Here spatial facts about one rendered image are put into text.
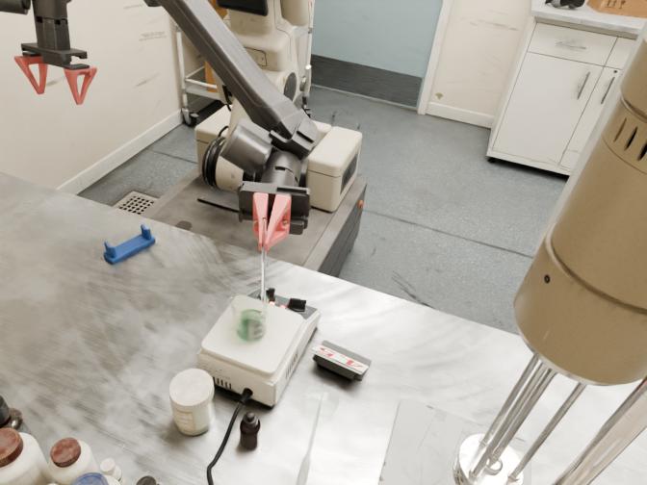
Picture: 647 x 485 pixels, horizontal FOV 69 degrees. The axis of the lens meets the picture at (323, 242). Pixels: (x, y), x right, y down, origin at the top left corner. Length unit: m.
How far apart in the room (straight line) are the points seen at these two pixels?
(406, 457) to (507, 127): 2.52
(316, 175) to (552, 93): 1.67
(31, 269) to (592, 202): 0.94
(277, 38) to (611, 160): 1.23
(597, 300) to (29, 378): 0.77
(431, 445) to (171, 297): 0.51
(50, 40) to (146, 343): 0.60
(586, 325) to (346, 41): 3.42
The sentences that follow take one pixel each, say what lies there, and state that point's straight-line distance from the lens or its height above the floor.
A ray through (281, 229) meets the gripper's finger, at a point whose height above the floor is 0.99.
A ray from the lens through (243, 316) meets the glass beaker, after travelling 0.68.
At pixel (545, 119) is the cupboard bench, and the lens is 3.05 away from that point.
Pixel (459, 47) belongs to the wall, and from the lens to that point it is 3.53.
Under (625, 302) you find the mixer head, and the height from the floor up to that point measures 1.21.
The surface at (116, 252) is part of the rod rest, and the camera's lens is 1.02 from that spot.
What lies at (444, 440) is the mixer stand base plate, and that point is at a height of 0.76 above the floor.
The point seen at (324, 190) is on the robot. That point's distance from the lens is 1.73.
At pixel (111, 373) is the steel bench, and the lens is 0.83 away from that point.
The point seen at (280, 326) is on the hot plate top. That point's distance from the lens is 0.74.
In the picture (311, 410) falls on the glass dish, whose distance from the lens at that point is 0.76.
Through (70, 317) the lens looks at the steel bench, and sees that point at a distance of 0.93.
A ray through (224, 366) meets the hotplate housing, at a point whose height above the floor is 0.82.
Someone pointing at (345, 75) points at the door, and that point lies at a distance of 3.74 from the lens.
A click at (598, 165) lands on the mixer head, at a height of 1.28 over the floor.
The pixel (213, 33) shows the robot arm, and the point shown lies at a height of 1.17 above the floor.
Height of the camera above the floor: 1.40
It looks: 39 degrees down
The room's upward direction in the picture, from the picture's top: 7 degrees clockwise
